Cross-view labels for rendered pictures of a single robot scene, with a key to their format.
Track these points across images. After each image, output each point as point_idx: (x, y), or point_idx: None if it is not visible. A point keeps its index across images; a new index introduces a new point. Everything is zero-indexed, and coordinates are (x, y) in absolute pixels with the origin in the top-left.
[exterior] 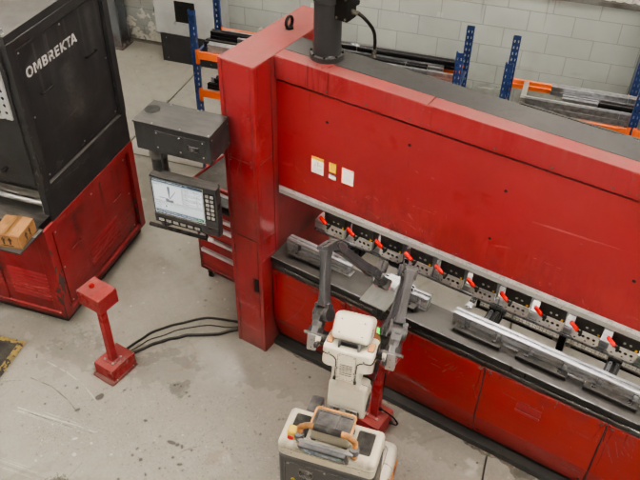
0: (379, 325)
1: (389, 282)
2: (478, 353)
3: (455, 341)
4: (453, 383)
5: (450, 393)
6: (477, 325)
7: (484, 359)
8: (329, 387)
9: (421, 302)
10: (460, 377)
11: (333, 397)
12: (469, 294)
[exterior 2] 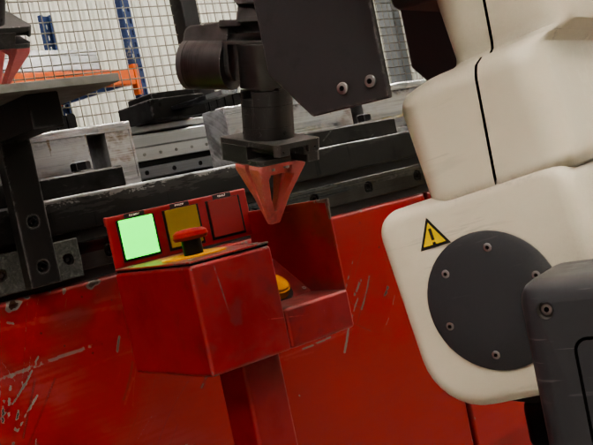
0: (51, 340)
1: (5, 15)
2: (391, 145)
3: (324, 148)
4: (388, 369)
5: (400, 435)
6: (297, 110)
7: (405, 165)
8: (544, 101)
9: (111, 148)
10: (393, 316)
11: (592, 188)
12: (142, 172)
